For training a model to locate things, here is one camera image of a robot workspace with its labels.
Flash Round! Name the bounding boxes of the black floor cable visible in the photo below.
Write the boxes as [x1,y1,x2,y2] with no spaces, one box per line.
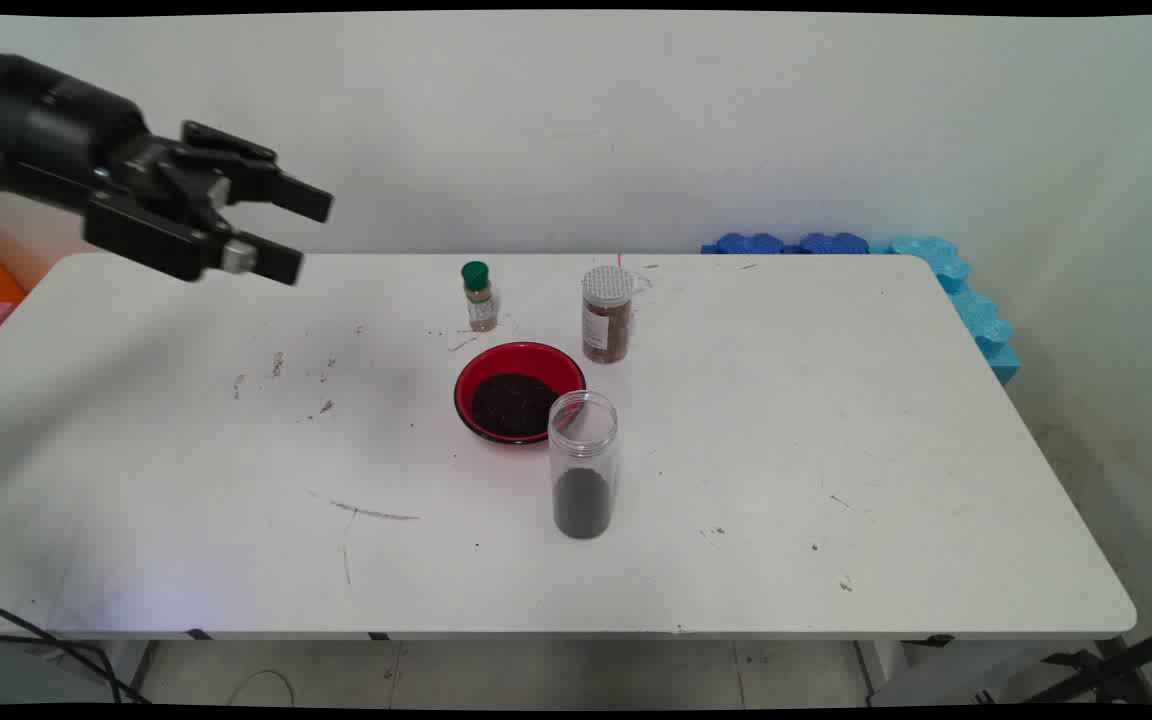
[0,592,152,704]

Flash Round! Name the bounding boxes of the light blue foam tile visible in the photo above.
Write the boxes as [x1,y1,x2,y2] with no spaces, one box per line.
[871,235,1022,386]

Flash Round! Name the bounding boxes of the red bowl with dark grains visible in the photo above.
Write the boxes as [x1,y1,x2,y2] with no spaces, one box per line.
[453,341,587,446]

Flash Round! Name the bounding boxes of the clear jar with dark grains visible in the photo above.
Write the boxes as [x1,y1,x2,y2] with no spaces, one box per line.
[547,390,620,541]

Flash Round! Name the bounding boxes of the white-lidded brown spice jar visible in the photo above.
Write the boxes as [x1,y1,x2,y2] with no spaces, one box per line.
[580,265,634,364]

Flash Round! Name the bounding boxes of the small green-capped spice bottle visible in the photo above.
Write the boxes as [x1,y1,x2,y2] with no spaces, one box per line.
[460,261,499,333]

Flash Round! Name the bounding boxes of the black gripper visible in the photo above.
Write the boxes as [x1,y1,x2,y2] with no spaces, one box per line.
[0,20,334,286]

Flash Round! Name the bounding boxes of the black stand leg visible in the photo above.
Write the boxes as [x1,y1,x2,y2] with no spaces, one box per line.
[1021,620,1152,704]

